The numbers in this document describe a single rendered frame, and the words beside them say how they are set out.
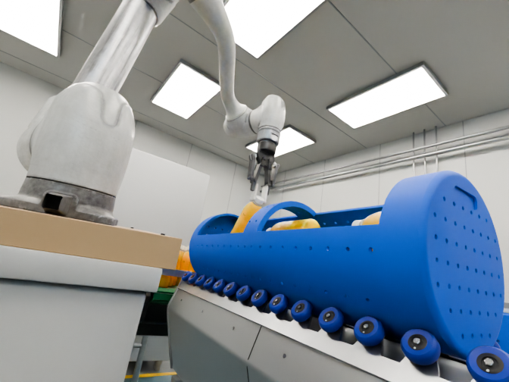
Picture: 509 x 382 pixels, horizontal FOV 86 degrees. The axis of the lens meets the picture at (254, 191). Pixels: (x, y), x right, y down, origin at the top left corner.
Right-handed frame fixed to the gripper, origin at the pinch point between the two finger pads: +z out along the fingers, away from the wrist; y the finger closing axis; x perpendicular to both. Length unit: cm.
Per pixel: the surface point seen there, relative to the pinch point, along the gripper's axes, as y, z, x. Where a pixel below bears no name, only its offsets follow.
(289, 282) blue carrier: -11.7, 28.4, -36.8
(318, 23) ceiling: 82, -209, 77
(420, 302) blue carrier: -12, 28, -63
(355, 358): -12, 37, -54
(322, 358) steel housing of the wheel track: -12, 39, -48
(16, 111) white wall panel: -181, -140, 433
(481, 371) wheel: -12, 34, -69
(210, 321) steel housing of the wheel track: -13.1, 43.0, -6.9
